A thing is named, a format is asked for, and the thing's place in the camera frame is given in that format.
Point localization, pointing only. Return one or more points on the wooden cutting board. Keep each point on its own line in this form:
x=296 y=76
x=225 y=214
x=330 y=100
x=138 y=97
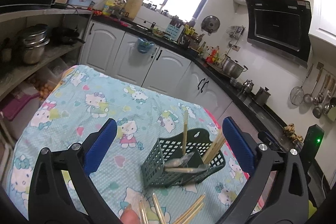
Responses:
x=134 y=2

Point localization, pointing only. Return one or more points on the stainless steel stock pot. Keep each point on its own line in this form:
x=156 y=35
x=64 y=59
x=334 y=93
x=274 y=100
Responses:
x=232 y=68

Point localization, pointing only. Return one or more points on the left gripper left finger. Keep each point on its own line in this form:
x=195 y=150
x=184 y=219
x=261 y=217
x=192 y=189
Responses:
x=49 y=199

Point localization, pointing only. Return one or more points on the stacked steel pots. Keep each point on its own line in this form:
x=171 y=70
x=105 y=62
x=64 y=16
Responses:
x=32 y=43

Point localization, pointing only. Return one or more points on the hello kitty tablecloth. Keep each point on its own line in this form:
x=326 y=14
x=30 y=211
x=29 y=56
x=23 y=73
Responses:
x=81 y=104

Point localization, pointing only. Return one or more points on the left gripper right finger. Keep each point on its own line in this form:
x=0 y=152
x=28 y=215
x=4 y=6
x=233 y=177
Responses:
x=288 y=200

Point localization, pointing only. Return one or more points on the hanging steel ladle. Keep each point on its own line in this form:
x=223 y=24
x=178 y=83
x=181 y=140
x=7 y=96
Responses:
x=308 y=97

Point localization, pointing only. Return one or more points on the hanging pot lid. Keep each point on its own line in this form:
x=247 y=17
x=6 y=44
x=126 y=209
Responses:
x=210 y=24

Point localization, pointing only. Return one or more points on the person left hand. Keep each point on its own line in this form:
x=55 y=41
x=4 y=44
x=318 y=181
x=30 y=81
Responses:
x=129 y=216

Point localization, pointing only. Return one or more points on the green plastic utensil basket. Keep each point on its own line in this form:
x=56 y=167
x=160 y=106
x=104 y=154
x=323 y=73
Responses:
x=165 y=149

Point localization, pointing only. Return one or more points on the black range hood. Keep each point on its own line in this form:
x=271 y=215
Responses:
x=282 y=27

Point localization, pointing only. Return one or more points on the hanging wire skimmer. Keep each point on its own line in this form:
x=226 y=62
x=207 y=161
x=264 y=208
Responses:
x=297 y=93

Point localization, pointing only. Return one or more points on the blue knife block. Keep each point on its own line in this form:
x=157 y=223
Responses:
x=173 y=32

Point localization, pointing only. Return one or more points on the blue hanging basket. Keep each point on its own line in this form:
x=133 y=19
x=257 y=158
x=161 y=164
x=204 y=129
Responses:
x=144 y=46

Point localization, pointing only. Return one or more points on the dark metal kettle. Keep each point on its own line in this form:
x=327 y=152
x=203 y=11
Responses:
x=262 y=96

